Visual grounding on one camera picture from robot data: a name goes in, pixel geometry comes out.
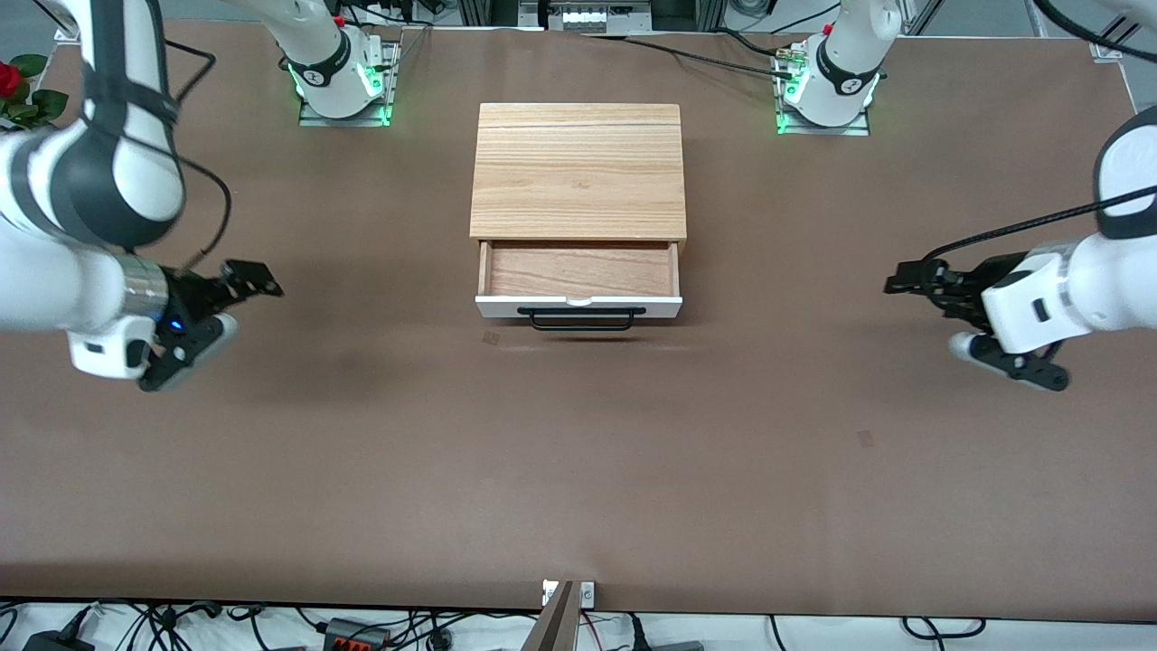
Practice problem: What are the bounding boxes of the white drawer with black handle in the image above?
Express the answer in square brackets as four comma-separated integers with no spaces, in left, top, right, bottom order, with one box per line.
[475,240,684,333]

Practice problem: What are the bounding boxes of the red rose with green leaves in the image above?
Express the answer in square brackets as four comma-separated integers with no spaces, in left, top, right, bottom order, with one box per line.
[0,54,70,128]

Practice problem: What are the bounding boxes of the tangled black floor cables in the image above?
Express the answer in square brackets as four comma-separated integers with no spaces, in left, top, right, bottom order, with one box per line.
[0,599,543,651]

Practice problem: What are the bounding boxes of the silver post bracket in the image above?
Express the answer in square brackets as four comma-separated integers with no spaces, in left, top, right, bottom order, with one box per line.
[541,580,597,609]

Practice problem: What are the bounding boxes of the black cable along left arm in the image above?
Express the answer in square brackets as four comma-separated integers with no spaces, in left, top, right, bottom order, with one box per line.
[920,0,1157,265]

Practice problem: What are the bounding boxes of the black box with orange levers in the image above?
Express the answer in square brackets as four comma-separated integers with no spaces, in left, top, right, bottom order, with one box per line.
[320,617,391,651]

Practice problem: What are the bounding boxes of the black power adapter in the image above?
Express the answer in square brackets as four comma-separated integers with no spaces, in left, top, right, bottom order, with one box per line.
[22,604,97,651]

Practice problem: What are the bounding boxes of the light wooden drawer cabinet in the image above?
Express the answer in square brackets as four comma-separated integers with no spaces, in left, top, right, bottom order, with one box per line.
[469,102,688,256]

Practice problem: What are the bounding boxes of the metal base plate left arm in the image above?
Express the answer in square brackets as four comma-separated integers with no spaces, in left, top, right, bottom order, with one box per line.
[775,52,871,137]

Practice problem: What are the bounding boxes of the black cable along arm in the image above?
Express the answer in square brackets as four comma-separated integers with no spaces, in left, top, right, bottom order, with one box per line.
[149,40,234,274]
[920,0,1157,265]

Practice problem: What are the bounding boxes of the white device in rack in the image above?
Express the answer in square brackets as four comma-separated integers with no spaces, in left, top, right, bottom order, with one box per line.
[548,0,650,33]

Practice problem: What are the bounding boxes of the black looped cable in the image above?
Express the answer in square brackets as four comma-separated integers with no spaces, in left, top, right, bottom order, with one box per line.
[900,616,988,641]

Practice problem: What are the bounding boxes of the brown camera post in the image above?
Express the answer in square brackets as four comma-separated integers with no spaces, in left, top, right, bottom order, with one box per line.
[521,580,579,651]

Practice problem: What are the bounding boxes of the thin black cable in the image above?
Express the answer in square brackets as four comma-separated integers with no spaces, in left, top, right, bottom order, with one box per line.
[578,25,780,59]

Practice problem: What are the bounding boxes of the aluminium frame rack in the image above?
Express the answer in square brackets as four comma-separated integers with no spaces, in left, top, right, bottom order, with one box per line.
[456,0,726,35]

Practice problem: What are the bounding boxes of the brown table cover sheet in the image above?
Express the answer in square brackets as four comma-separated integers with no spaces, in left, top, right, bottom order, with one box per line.
[0,20,1157,623]

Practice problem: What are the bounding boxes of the black cable along right arm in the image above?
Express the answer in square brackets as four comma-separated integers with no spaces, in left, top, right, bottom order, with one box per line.
[149,40,234,274]

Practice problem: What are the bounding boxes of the black braided cable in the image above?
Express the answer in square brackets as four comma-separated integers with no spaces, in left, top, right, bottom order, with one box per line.
[624,36,796,82]

